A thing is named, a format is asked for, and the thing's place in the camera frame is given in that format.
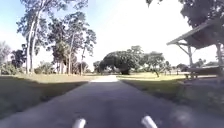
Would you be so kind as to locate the broad round tree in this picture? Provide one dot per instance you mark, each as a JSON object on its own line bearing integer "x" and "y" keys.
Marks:
{"x": 121, "y": 60}

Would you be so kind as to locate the grey asphalt path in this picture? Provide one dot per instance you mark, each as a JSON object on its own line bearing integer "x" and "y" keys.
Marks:
{"x": 110, "y": 100}

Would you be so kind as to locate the small spreading tree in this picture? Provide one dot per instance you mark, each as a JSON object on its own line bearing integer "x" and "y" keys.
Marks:
{"x": 155, "y": 60}

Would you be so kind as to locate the cluster of tall trees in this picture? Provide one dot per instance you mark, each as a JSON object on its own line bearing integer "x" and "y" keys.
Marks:
{"x": 71, "y": 43}

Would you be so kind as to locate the green grass lawn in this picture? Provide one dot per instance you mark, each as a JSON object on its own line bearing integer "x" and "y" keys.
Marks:
{"x": 156, "y": 83}
{"x": 30, "y": 87}

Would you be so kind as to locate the robot's own part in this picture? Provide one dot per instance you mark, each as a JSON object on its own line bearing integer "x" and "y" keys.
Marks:
{"x": 148, "y": 122}
{"x": 79, "y": 123}

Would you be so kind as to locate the picnic table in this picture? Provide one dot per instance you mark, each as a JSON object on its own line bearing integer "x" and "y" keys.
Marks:
{"x": 203, "y": 70}

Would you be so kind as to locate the open wooden shelter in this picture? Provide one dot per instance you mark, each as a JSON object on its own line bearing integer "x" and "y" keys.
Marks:
{"x": 200, "y": 36}

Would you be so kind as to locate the group of small trees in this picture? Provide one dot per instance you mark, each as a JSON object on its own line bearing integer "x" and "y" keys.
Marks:
{"x": 18, "y": 58}

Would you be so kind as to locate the dark overhanging tree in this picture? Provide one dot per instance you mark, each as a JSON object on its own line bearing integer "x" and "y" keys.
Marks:
{"x": 200, "y": 10}

